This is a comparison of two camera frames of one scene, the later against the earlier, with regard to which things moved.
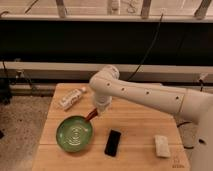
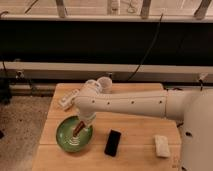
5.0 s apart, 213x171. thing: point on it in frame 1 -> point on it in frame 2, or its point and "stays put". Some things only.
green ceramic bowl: x=74 y=133 stays put
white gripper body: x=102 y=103 -> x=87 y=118
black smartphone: x=112 y=143 stays put
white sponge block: x=162 y=146 stays put
